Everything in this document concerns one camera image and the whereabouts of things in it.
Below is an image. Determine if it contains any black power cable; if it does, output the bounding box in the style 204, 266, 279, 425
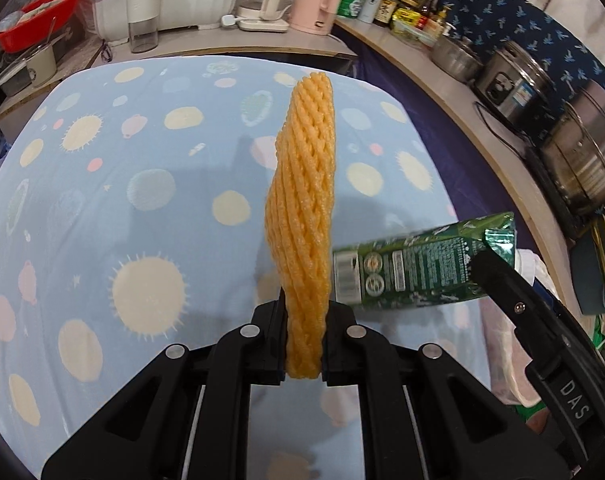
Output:
474, 101, 534, 150

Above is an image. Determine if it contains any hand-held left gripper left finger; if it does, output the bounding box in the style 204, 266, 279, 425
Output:
41, 300, 287, 480

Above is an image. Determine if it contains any steel rice cooker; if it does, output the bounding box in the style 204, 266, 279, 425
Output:
471, 40, 559, 144

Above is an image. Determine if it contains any white dish rack blue lid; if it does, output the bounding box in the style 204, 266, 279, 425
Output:
89, 0, 249, 42

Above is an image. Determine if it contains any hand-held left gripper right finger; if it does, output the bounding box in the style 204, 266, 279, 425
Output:
325, 302, 567, 480

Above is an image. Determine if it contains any small steel pot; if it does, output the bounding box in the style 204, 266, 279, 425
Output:
428, 35, 484, 84

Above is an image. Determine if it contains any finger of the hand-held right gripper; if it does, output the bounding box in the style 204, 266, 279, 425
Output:
470, 249, 583, 367

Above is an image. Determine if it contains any red label bottle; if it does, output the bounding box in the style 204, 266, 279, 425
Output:
417, 0, 439, 32

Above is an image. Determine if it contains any red plastic basin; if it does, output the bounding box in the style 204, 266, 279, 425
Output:
0, 0, 88, 54

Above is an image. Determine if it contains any orange foam fruit net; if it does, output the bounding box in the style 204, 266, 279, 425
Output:
263, 72, 338, 381

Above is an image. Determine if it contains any dark blue patterned cloth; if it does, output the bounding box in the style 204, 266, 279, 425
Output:
439, 0, 605, 92

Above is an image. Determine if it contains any white cylindrical container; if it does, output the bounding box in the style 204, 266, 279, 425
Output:
126, 0, 164, 55

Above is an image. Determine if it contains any white mug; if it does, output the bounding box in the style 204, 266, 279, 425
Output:
24, 42, 59, 89

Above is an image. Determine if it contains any dark sauce bottle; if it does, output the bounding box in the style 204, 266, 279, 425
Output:
373, 0, 399, 29

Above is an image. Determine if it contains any green snack packet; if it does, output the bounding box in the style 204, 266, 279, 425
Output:
331, 211, 517, 312

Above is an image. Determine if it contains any large steel pot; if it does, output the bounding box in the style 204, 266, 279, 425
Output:
537, 77, 605, 217

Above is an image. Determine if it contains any blue printed blanket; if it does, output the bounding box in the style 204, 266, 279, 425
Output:
0, 54, 498, 480

